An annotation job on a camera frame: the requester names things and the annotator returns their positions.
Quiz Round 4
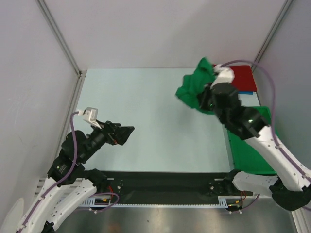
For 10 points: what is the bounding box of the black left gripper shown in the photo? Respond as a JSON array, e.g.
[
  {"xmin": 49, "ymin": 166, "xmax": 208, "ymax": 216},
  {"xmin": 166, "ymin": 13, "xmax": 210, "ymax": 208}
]
[{"xmin": 80, "ymin": 119, "xmax": 135, "ymax": 162}]

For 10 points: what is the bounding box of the green t shirt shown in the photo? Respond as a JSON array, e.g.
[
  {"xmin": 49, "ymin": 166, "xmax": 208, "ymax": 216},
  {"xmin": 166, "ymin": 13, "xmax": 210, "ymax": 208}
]
[{"xmin": 175, "ymin": 57, "xmax": 216, "ymax": 115}]

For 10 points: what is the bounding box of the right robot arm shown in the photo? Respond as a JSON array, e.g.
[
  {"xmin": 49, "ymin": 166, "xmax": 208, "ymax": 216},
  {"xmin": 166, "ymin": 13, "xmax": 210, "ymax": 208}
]
[{"xmin": 198, "ymin": 83, "xmax": 311, "ymax": 211}]

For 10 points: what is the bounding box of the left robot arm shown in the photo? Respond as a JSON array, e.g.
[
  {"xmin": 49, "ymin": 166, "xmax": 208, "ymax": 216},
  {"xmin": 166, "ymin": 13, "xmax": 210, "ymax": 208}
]
[{"xmin": 16, "ymin": 121, "xmax": 135, "ymax": 233}]

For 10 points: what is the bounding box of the folded blue t shirt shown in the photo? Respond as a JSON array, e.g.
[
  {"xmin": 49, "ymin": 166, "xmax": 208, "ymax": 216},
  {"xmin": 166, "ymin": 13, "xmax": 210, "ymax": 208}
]
[{"xmin": 239, "ymin": 91, "xmax": 254, "ymax": 95}]

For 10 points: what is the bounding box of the folded red t shirt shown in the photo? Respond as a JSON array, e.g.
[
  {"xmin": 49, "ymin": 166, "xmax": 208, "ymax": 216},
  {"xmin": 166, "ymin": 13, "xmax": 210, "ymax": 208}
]
[{"xmin": 211, "ymin": 63, "xmax": 258, "ymax": 92}]

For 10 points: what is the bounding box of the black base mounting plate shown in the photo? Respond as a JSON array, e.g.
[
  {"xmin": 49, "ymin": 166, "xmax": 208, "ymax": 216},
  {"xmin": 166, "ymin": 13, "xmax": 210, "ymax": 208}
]
[{"xmin": 48, "ymin": 169, "xmax": 253, "ymax": 205}]

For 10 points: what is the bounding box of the green plastic bin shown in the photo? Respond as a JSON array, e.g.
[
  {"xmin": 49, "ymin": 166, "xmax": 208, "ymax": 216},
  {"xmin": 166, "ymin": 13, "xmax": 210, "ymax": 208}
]
[{"xmin": 227, "ymin": 106, "xmax": 277, "ymax": 176}]

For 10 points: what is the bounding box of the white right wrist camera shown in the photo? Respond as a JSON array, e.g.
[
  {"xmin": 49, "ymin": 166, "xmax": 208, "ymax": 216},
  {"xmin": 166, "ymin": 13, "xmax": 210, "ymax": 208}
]
[{"xmin": 212, "ymin": 64, "xmax": 235, "ymax": 86}]

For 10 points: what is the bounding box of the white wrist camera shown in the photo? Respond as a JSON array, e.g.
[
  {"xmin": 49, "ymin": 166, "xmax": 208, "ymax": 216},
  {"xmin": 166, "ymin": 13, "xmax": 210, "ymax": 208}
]
[
  {"xmin": 77, "ymin": 107, "xmax": 103, "ymax": 129},
  {"xmin": 212, "ymin": 64, "xmax": 235, "ymax": 86}
]

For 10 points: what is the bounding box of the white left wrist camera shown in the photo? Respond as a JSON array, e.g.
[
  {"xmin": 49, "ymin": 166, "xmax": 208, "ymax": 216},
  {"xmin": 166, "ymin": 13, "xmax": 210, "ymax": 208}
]
[{"xmin": 77, "ymin": 107, "xmax": 103, "ymax": 129}]

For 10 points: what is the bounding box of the aluminium left side rail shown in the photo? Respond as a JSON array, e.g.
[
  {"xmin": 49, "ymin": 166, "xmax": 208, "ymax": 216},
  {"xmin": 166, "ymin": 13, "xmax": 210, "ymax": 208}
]
[{"xmin": 53, "ymin": 70, "xmax": 87, "ymax": 160}]

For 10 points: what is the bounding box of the aluminium rail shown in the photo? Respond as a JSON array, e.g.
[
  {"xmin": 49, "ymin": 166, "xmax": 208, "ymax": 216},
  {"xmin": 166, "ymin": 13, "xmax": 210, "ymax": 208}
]
[
  {"xmin": 36, "ymin": 177, "xmax": 59, "ymax": 199},
  {"xmin": 53, "ymin": 70, "xmax": 87, "ymax": 160}
]

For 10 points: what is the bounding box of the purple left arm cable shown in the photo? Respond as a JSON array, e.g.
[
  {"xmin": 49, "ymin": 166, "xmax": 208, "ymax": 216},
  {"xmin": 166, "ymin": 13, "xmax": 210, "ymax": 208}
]
[{"xmin": 17, "ymin": 111, "xmax": 121, "ymax": 230}]

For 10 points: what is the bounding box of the aluminium front rail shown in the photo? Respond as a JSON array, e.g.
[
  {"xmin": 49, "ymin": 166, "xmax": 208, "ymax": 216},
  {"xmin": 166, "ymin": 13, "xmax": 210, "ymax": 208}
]
[{"xmin": 36, "ymin": 177, "xmax": 59, "ymax": 199}]

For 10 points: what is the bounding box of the grey slotted cable duct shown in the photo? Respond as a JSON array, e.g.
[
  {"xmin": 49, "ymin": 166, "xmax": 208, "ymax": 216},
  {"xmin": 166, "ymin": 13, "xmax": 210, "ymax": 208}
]
[{"xmin": 79, "ymin": 198, "xmax": 241, "ymax": 209}]

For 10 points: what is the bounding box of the right aluminium frame post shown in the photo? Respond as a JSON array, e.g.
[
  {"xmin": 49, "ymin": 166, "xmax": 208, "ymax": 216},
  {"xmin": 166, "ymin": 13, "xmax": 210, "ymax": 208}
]
[{"xmin": 254, "ymin": 0, "xmax": 295, "ymax": 63}]

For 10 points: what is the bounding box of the aluminium frame post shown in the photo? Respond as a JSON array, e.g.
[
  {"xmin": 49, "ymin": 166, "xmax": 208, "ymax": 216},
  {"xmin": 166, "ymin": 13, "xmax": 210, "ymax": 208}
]
[
  {"xmin": 35, "ymin": 0, "xmax": 81, "ymax": 76},
  {"xmin": 254, "ymin": 0, "xmax": 295, "ymax": 63}
]

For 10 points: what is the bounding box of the left aluminium frame post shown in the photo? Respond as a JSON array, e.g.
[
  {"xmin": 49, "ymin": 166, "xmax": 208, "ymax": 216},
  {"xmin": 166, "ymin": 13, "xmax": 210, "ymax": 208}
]
[{"xmin": 35, "ymin": 0, "xmax": 81, "ymax": 76}]

